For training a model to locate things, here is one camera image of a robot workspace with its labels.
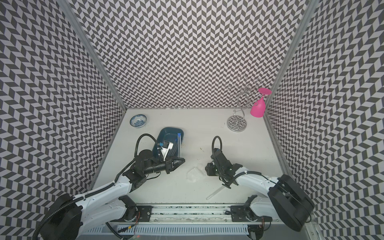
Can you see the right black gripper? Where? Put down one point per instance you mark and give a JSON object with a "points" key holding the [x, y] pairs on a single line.
{"points": [[209, 171]]}

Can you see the test tube blue cap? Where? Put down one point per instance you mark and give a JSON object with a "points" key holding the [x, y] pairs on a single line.
{"points": [[214, 193], [179, 142]]}

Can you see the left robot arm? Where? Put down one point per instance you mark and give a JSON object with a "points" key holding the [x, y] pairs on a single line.
{"points": [[69, 217]]}

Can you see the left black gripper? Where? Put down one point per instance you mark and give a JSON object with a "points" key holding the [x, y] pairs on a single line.
{"points": [[169, 165]]}

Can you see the chrome wire glass rack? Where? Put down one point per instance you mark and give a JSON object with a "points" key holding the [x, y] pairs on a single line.
{"points": [[242, 97]]}

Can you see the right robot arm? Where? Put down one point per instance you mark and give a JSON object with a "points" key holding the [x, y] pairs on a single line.
{"points": [[275, 198]]}

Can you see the blue white ceramic bowl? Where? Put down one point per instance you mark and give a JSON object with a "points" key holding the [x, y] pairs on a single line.
{"points": [[138, 121]]}

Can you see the pink plastic wine glass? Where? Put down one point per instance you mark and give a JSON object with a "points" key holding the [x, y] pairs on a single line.
{"points": [[259, 107]]}

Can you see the teal plastic tray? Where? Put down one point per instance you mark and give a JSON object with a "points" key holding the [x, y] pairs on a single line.
{"points": [[171, 134]]}

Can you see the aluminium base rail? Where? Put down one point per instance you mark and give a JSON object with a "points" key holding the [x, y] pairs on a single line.
{"points": [[193, 221]]}

